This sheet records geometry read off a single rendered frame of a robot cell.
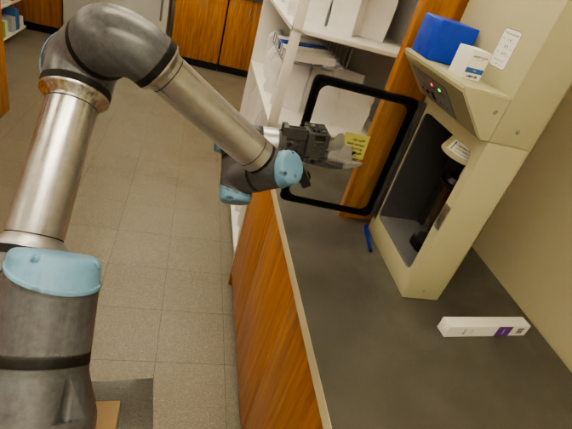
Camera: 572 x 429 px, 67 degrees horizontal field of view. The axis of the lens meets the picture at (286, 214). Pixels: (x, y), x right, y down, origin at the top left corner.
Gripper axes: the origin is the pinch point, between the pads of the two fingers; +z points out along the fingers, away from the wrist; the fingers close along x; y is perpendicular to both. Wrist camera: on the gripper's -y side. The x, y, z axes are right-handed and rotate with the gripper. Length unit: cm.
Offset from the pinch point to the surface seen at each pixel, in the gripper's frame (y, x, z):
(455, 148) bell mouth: 8.2, -4.1, 23.8
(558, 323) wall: -30, -25, 62
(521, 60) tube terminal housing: 32.1, -13.2, 23.3
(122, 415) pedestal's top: -27, -52, -48
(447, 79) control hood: 25.3, -9.2, 11.4
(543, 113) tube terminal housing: 23.2, -16.4, 31.6
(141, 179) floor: -118, 183, -75
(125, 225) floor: -118, 126, -77
